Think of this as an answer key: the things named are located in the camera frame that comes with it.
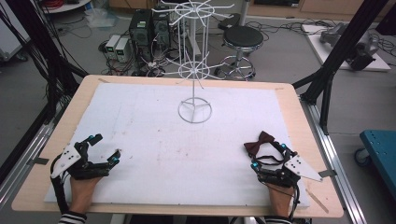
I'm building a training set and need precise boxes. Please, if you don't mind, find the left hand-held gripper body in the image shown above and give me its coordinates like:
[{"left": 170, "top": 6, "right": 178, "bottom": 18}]
[{"left": 50, "top": 141, "right": 110, "bottom": 181}]

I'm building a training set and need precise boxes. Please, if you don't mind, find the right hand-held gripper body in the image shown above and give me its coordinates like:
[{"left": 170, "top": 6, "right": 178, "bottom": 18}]
[{"left": 256, "top": 148, "right": 324, "bottom": 189}]

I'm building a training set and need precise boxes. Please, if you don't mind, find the dark red bow tie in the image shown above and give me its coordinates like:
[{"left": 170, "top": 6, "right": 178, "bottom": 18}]
[{"left": 243, "top": 130, "right": 287, "bottom": 167}]

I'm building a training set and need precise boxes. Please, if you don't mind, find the person's right hand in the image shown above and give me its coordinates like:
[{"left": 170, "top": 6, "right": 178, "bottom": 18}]
[{"left": 266, "top": 182, "right": 295, "bottom": 219}]

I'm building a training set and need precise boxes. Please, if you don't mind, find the person's left hand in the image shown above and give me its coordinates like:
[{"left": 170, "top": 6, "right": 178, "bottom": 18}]
[{"left": 68, "top": 175, "right": 104, "bottom": 217}]

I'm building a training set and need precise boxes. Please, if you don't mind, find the grey tape strip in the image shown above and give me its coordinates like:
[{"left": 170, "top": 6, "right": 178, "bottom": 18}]
[
  {"left": 318, "top": 169, "right": 338, "bottom": 179},
  {"left": 28, "top": 156, "right": 50, "bottom": 166}
]

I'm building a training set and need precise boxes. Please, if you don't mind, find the thin wooden stick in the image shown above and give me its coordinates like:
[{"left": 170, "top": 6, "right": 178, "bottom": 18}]
[{"left": 304, "top": 188, "right": 330, "bottom": 215}]

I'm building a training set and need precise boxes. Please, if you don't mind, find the white foam mat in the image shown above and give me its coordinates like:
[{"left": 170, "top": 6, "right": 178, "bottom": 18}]
[{"left": 43, "top": 81, "right": 311, "bottom": 208}]

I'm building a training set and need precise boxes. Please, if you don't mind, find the blue wheeled cart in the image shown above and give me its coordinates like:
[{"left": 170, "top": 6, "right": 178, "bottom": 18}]
[{"left": 354, "top": 129, "right": 396, "bottom": 202}]

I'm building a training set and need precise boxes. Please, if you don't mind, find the grey bench power supply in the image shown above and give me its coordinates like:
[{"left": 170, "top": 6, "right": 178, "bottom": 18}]
[
  {"left": 115, "top": 36, "right": 131, "bottom": 63},
  {"left": 104, "top": 34, "right": 121, "bottom": 60}
]

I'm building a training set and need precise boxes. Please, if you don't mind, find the white floor board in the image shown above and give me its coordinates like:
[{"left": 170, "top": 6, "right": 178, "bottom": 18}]
[{"left": 300, "top": 23, "right": 392, "bottom": 73}]

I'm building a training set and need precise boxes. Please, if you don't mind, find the large black computer tower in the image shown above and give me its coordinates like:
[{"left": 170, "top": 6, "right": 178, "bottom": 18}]
[{"left": 128, "top": 8, "right": 154, "bottom": 62}]

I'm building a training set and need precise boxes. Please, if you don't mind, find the black round stool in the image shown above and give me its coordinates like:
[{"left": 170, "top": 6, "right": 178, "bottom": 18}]
[{"left": 215, "top": 24, "right": 265, "bottom": 81}]

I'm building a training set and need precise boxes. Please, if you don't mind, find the clear plastic bag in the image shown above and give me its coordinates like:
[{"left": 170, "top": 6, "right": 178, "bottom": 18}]
[{"left": 84, "top": 7, "right": 117, "bottom": 30}]

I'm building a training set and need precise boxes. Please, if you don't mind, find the grey machine part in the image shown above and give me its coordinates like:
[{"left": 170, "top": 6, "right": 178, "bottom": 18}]
[{"left": 318, "top": 21, "right": 381, "bottom": 72}]

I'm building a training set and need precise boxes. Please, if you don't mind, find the small black computer tower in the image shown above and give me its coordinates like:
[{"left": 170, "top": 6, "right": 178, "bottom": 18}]
[{"left": 151, "top": 12, "right": 172, "bottom": 49}]

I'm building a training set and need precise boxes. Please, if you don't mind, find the white round table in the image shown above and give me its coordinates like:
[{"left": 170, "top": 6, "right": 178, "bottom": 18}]
[{"left": 39, "top": 0, "right": 92, "bottom": 15}]

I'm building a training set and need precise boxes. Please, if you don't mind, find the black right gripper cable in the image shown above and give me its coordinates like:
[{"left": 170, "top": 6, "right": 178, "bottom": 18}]
[{"left": 289, "top": 183, "right": 302, "bottom": 222}]

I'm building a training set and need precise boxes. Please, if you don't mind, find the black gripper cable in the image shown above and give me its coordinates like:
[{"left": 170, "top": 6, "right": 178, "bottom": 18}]
[
  {"left": 289, "top": 183, "right": 302, "bottom": 222},
  {"left": 49, "top": 154, "right": 71, "bottom": 215}
]

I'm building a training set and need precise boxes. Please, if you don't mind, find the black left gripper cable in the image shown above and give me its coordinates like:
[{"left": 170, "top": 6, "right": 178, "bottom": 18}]
[{"left": 49, "top": 154, "right": 71, "bottom": 215}]

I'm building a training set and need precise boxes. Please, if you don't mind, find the aluminium rail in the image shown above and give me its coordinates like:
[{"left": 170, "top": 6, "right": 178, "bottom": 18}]
[
  {"left": 299, "top": 96, "right": 368, "bottom": 224},
  {"left": 0, "top": 104, "right": 64, "bottom": 203}
]

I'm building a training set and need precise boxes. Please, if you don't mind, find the black metal frame stand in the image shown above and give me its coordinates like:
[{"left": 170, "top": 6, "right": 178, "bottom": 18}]
[
  {"left": 291, "top": 0, "right": 396, "bottom": 136},
  {"left": 0, "top": 0, "right": 90, "bottom": 186}
]

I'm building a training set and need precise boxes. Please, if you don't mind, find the white wire display rack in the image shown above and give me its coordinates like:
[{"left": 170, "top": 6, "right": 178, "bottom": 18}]
[{"left": 150, "top": 0, "right": 236, "bottom": 125}]

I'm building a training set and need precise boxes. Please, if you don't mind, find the red coiled cable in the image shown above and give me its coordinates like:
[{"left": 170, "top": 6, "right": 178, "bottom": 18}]
[{"left": 42, "top": 0, "right": 65, "bottom": 9}]

